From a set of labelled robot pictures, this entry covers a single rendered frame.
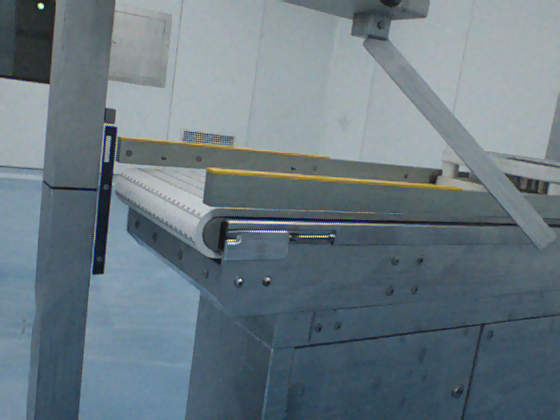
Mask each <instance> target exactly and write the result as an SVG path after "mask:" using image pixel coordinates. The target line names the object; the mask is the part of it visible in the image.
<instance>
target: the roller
mask: <svg viewBox="0 0 560 420"><path fill-rule="evenodd" d="M225 218H227V217H225V216H216V217H214V218H212V219H211V220H209V221H208V223H207V224H206V225H205V227H204V229H203V232H202V238H203V242H204V244H205V245H206V246H207V247H208V248H209V249H212V250H215V251H222V248H223V241H224V234H225V227H224V219H225Z"/></svg>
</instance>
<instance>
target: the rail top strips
mask: <svg viewBox="0 0 560 420"><path fill-rule="evenodd" d="M118 139H127V140H137V141H145V142H154V143H164V144H173V145H191V146H201V147H209V148H218V149H228V150H237V151H255V152H264V153H273V154H282V155H292V156H301V157H310V158H319V159H331V158H330V157H326V156H319V155H310V154H301V153H292V152H283V151H266V150H257V149H248V148H239V147H230V146H221V145H203V144H194V143H186V142H177V141H168V140H159V139H142V138H132V137H124V136H118ZM206 171H208V172H210V173H222V174H234V175H247V176H259V177H273V178H285V179H297V180H323V181H335V182H348V183H360V184H373V185H386V186H398V187H410V188H436V189H449V190H461V191H463V190H464V188H458V187H454V186H442V185H430V184H419V183H407V182H396V181H379V180H360V179H349V178H337V177H325V176H314V175H302V174H290V173H266V172H255V171H244V170H231V169H220V168H208V167H207V168H206Z"/></svg>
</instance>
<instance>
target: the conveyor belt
mask: <svg viewBox="0 0 560 420"><path fill-rule="evenodd" d="M205 179H206V173H201V172H188V171H176V170H164V169H152V168H138V167H131V168H128V169H125V170H124V171H123V172H122V173H121V174H119V175H118V176H117V180H116V182H115V192H116V195H117V198H118V199H119V200H120V201H121V202H124V203H125V204H126V205H128V206H130V207H131V208H132V209H135V210H136V211H137V212H138V213H140V214H141V215H143V216H145V217H147V218H148V219H150V220H151V221H152V222H153V223H156V224H158V226H160V227H161V228H163V229H165V231H168V232H170V233H171V234H172V235H173V236H175V237H176V238H179V239H180V240H182V241H183V242H185V243H186V244H187V245H190V246H191V247H193V249H195V250H197V251H198V252H201V253H202V254H203V255H205V256H207V257H208V258H213V259H222V251H215V250H212V249H209V248H208V247H207V246H206V245H205V244H204V242H203V238H202V232H203V229H204V227H205V225H206V224H207V223H208V221H209V220H211V219H212V218H214V217H216V216H246V217H281V218H316V219H350V220H385V221H419V222H453V223H515V222H514V221H513V220H512V219H511V218H510V217H500V216H451V215H425V214H401V213H375V212H350V211H325V210H300V209H250V208H224V207H209V206H208V205H206V204H204V203H202V201H203V193H204V186H205ZM542 219H543V221H544V222H545V223H547V224H555V225H560V219H549V218H542Z"/></svg>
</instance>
